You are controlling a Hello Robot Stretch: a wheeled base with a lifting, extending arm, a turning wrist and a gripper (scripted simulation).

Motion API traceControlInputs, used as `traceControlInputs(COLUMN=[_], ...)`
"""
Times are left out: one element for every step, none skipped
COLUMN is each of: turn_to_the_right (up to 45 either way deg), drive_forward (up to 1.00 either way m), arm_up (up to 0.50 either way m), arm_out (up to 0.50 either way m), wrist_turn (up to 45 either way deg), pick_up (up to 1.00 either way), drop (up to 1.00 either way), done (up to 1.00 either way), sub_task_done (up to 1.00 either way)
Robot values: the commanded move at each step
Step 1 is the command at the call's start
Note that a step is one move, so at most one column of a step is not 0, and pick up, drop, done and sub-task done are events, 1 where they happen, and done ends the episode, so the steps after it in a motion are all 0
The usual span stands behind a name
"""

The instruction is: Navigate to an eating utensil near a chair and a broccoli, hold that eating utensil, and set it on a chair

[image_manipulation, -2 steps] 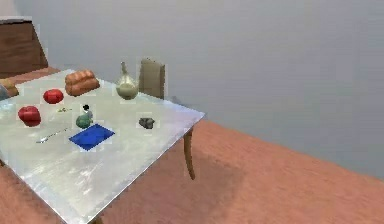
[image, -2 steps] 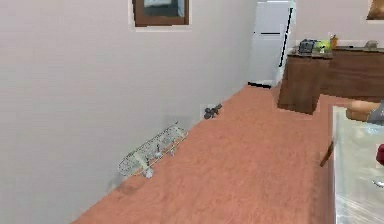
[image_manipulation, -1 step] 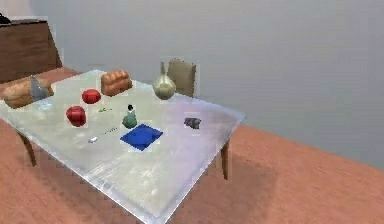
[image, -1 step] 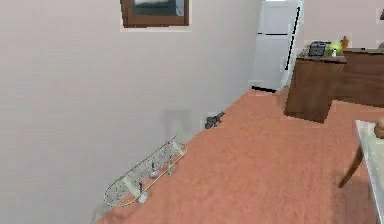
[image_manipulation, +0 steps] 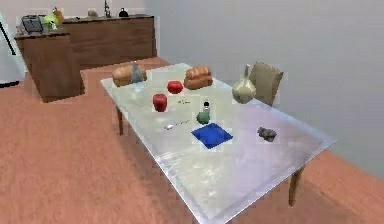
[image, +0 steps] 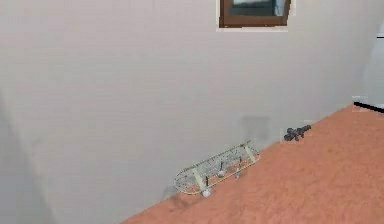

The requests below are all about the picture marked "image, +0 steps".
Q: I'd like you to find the dark grey lumpy object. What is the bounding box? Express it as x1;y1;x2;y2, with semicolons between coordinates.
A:
283;124;313;142

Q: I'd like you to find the brown framed window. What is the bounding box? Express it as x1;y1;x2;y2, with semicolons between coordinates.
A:
216;0;297;33

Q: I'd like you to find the white fridge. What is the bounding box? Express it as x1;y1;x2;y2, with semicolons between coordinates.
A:
352;22;384;114

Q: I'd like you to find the pale wire skateboard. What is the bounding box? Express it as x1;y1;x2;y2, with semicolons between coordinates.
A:
173;140;261;198

